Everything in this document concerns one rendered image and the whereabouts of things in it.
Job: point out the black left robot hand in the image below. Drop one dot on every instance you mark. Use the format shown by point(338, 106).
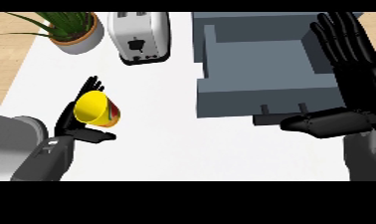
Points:
point(66, 123)

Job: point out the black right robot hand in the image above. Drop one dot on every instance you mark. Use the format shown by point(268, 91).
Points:
point(352, 78)

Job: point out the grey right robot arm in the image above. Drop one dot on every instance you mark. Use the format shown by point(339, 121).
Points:
point(360, 156)

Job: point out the yellow cup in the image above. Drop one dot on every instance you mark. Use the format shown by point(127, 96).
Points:
point(96, 109)

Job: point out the grey open drawer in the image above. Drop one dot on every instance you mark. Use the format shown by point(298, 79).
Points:
point(259, 75)

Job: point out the grey cabinet body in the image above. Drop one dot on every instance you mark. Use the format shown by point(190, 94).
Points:
point(245, 24)

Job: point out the green potted plant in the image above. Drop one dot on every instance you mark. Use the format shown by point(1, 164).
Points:
point(68, 30)

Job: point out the white toaster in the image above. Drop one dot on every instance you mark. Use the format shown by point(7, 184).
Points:
point(140, 37)

